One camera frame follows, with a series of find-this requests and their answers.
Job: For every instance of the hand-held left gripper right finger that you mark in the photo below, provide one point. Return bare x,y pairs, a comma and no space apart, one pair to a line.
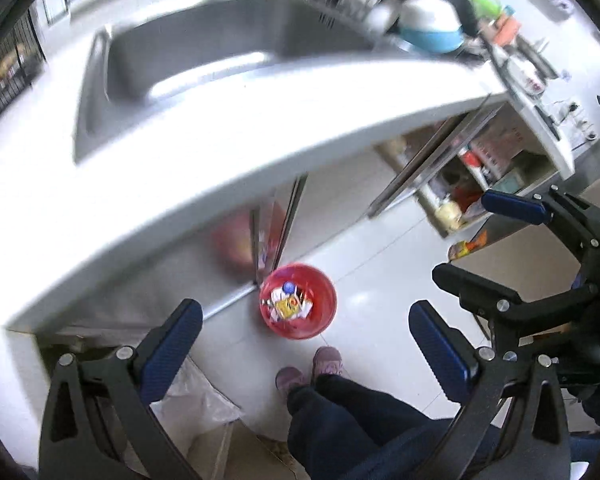
442,355

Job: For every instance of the open cabinet door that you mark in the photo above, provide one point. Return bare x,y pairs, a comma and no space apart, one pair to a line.
430,160

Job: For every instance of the red plastic bin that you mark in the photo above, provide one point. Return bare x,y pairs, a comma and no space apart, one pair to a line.
322,320

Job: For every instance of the ginger root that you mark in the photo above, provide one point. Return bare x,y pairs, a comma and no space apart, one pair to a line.
2,77

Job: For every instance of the person's navy trousers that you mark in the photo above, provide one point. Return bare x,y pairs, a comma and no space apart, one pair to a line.
360,425

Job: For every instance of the person's right purple shoe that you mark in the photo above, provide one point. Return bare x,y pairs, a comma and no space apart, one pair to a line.
327,361

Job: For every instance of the stainless steel cabinet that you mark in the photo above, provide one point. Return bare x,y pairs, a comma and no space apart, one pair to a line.
155,270

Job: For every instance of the red and white carton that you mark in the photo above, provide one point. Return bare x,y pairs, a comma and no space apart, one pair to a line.
500,145

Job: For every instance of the yellow orange snack packet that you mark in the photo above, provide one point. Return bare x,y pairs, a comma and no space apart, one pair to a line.
465,247

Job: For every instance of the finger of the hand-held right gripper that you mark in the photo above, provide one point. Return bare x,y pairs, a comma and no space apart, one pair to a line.
515,206
480,292

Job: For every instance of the green cup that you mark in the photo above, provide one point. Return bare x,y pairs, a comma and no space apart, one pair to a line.
485,2

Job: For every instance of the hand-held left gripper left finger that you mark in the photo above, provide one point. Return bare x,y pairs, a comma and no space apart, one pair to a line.
175,345

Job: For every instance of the stainless steel pot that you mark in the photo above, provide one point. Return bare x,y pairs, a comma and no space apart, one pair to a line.
375,10

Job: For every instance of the stainless steel sink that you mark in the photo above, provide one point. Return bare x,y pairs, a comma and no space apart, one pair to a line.
220,50

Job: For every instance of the white and blue bowl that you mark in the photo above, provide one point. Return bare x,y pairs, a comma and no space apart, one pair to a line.
430,27

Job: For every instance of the white plastic bag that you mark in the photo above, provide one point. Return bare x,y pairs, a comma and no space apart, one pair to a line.
200,400

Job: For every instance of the green box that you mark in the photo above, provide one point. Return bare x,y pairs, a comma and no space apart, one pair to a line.
511,180

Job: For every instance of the blue bottle cap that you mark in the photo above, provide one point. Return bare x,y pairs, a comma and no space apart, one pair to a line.
289,287

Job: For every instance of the person's left purple shoe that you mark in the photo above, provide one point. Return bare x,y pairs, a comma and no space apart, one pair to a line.
290,379

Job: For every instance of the red bag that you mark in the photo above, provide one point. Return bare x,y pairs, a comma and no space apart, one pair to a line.
467,195

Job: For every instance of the person's purple shoe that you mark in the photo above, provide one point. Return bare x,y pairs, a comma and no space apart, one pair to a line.
327,361
290,379

